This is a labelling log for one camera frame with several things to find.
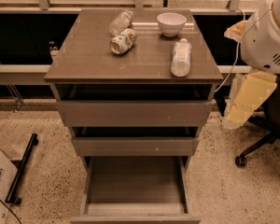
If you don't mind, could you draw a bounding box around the white cable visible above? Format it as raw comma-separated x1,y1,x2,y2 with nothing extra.
214,8,256,93

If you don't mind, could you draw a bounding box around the black office chair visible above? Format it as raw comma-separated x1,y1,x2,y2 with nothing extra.
235,75,280,167

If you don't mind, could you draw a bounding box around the grey bottom drawer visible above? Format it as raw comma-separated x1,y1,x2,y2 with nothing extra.
71,156,200,224

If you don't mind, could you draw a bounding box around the grey top drawer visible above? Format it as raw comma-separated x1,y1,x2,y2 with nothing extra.
56,99,212,127

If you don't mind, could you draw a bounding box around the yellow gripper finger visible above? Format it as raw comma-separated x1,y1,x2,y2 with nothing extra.
222,71,277,130
224,20,247,42

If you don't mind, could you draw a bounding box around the grey drawer cabinet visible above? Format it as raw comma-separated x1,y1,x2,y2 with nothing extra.
44,8,224,173

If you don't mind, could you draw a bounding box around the black cable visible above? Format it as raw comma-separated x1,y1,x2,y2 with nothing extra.
0,177,23,224

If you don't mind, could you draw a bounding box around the clear plastic bottle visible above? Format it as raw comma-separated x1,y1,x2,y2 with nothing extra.
109,10,133,36

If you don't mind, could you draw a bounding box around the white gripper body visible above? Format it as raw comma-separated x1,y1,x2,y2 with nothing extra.
241,0,280,74

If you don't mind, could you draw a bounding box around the white bowl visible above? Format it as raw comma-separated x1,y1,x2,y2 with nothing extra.
157,12,187,36

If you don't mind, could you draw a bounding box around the grey middle drawer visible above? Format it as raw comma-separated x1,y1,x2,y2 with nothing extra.
72,127,199,156

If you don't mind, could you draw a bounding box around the black metal stand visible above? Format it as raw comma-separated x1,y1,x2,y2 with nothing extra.
6,133,38,205

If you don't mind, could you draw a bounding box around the blue plastic bottle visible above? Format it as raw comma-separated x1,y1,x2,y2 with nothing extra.
171,38,191,77

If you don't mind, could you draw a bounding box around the grey drawer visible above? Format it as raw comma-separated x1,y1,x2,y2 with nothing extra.
72,127,199,156
56,99,212,127
71,156,200,224

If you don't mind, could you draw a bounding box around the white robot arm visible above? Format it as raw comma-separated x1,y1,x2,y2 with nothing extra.
223,0,280,129

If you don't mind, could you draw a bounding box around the green labelled can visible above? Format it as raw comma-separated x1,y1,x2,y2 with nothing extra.
110,28,137,55

